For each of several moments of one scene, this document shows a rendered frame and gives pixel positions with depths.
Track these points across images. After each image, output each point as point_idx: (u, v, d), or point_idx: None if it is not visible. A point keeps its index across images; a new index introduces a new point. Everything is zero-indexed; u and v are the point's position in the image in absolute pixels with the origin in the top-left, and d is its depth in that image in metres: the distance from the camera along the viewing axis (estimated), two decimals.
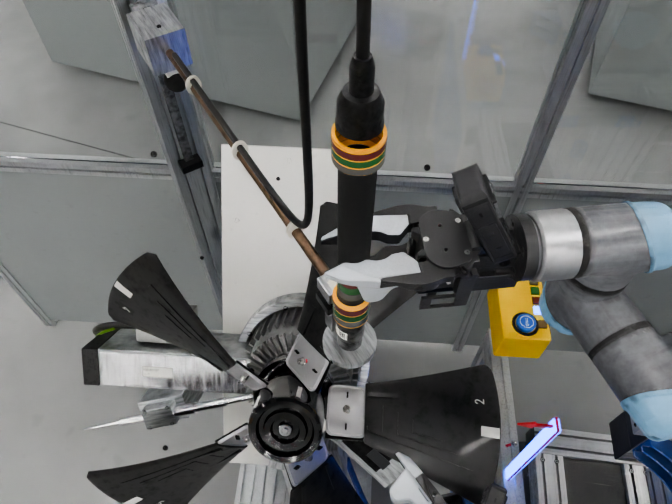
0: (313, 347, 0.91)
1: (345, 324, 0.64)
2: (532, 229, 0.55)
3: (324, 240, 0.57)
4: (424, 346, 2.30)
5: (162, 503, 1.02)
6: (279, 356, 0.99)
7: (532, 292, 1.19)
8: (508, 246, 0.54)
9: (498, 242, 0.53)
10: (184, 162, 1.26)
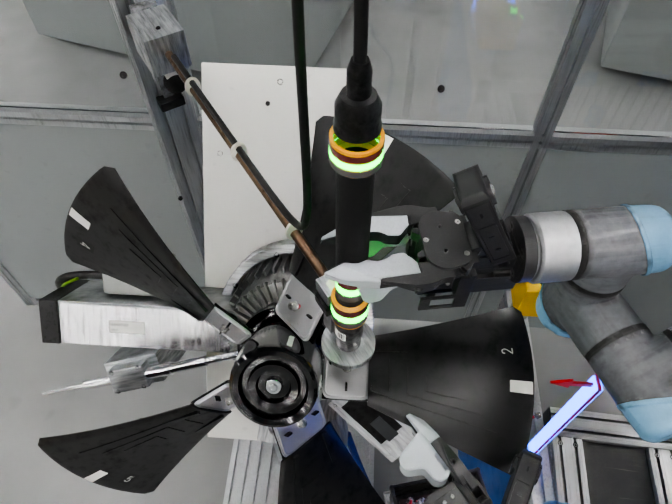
0: (308, 290, 0.76)
1: (344, 325, 0.64)
2: (531, 231, 0.56)
3: (324, 240, 0.57)
4: (430, 325, 2.15)
5: (131, 479, 0.87)
6: (268, 305, 0.85)
7: None
8: (507, 247, 0.54)
9: (498, 243, 0.54)
10: (163, 98, 1.11)
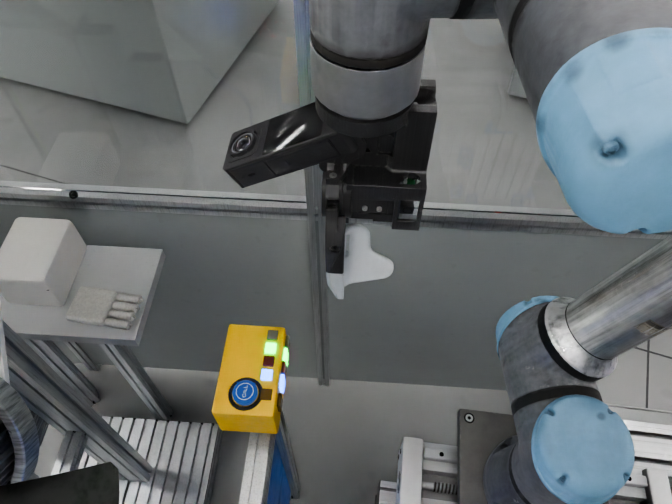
0: None
1: None
2: (314, 94, 0.39)
3: None
4: (289, 379, 2.04)
5: None
6: None
7: (265, 350, 0.93)
8: (312, 144, 0.41)
9: (303, 154, 0.42)
10: None
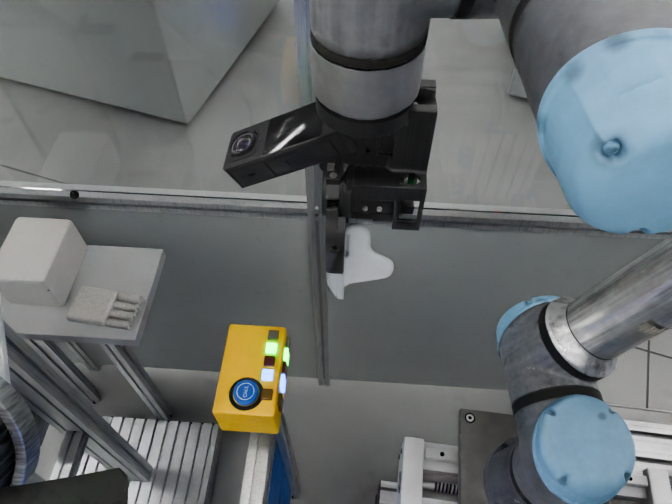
0: None
1: None
2: (315, 94, 0.39)
3: None
4: (289, 379, 2.04)
5: None
6: None
7: (266, 350, 0.93)
8: (312, 144, 0.41)
9: (303, 155, 0.42)
10: None
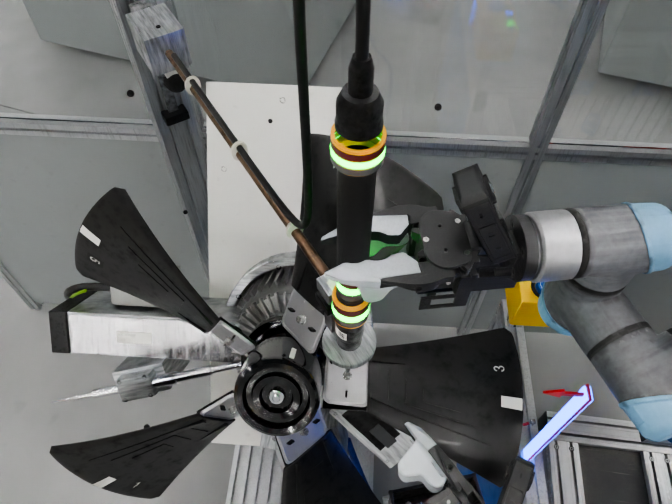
0: (365, 379, 0.81)
1: (345, 324, 0.64)
2: (532, 230, 0.56)
3: (324, 240, 0.57)
4: (429, 330, 2.18)
5: (94, 262, 0.81)
6: None
7: None
8: (508, 246, 0.54)
9: (498, 242, 0.53)
10: (168, 113, 1.14)
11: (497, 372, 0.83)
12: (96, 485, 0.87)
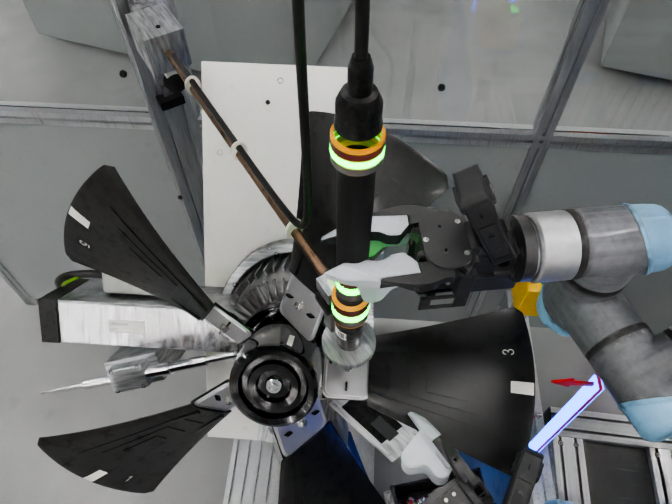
0: (366, 370, 0.78)
1: (345, 324, 0.64)
2: (531, 230, 0.56)
3: (324, 240, 0.57)
4: (430, 325, 2.15)
5: (84, 246, 0.78)
6: None
7: None
8: (508, 247, 0.54)
9: (498, 243, 0.54)
10: (163, 97, 1.11)
11: (506, 356, 0.78)
12: (87, 479, 0.84)
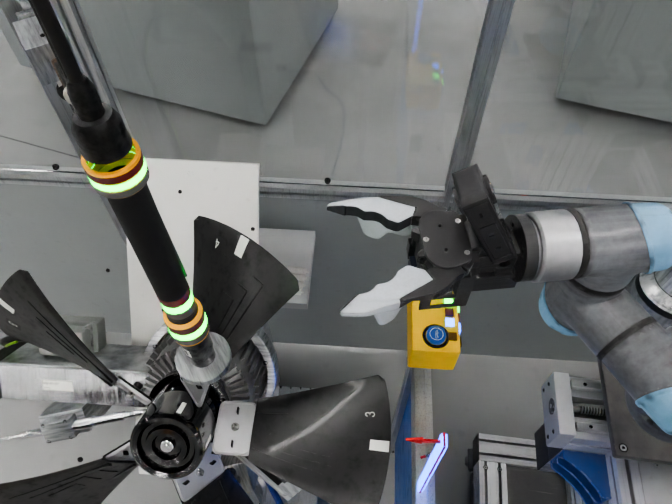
0: (250, 429, 0.93)
1: (180, 342, 0.63)
2: (532, 230, 0.55)
3: (329, 206, 0.60)
4: (379, 352, 2.30)
5: (13, 325, 0.93)
6: (219, 380, 0.99)
7: (445, 304, 1.19)
8: (508, 246, 0.54)
9: (498, 242, 0.53)
10: None
11: (368, 418, 0.93)
12: None
